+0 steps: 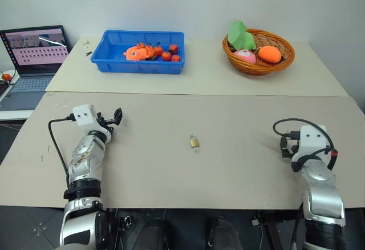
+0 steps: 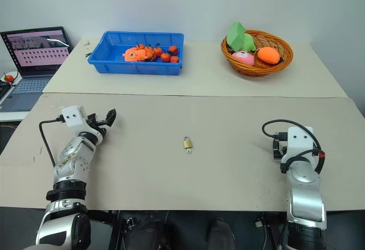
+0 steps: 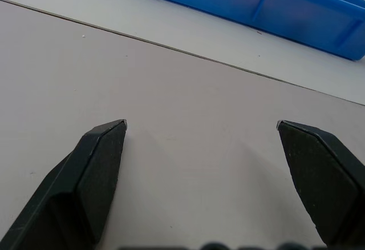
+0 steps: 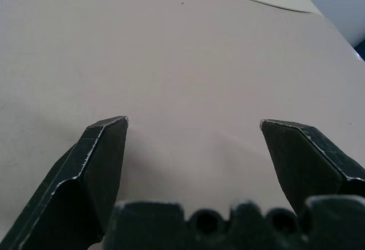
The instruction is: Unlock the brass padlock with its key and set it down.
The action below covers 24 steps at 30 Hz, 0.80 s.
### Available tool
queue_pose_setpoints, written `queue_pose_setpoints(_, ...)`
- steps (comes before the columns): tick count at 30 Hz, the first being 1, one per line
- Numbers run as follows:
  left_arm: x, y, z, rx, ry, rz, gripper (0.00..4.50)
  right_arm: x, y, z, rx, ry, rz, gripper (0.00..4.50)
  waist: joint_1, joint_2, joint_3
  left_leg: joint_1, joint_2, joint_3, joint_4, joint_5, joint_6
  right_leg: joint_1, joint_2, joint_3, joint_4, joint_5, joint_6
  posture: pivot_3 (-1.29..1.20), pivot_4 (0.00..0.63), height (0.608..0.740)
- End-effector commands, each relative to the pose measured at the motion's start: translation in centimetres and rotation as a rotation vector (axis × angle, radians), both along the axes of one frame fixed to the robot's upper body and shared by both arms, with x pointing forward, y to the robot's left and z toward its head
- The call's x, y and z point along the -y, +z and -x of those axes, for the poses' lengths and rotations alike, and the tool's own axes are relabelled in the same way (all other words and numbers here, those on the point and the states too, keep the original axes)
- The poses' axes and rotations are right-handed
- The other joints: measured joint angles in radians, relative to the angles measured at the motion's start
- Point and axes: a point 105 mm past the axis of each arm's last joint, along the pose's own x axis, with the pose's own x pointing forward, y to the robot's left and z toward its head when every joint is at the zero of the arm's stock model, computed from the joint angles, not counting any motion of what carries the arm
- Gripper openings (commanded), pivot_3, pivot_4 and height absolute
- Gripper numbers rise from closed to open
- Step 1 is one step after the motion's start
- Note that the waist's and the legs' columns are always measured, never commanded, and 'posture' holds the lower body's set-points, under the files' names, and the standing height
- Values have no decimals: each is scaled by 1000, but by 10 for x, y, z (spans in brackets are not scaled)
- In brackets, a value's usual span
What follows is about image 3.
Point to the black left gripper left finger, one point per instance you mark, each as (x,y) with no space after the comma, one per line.
(71,193)

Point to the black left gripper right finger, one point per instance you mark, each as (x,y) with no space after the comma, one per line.
(325,181)

